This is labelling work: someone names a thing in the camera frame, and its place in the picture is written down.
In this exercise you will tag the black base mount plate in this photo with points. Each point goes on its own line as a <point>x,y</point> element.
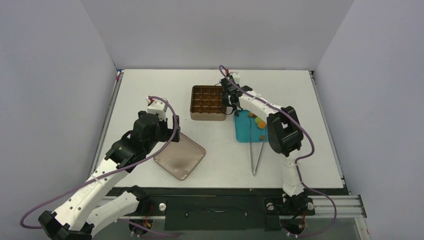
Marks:
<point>217,209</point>

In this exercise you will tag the metal tongs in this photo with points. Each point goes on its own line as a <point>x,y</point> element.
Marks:
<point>255,148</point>

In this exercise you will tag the teal plastic tray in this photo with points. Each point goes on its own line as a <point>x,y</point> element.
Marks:
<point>242,125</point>

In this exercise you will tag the gold tin lid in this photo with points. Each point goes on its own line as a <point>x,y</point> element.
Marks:
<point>180,158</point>

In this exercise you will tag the aluminium rail frame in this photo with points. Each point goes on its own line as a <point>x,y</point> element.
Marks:
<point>347,206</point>

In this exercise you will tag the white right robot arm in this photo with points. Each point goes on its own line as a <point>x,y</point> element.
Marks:
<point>284,136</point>

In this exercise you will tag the gold cookie tin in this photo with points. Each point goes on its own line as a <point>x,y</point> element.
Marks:
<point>206,103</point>

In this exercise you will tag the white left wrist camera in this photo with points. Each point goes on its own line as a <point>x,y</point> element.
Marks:
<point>156,107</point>

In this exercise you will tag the orange cookie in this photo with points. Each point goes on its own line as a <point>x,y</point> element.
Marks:
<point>262,124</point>

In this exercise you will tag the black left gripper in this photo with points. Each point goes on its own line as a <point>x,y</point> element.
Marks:
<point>168,132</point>

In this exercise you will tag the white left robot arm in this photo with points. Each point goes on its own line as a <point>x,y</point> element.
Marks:
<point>80,217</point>

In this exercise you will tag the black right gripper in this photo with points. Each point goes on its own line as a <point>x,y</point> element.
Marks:
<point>230,98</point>

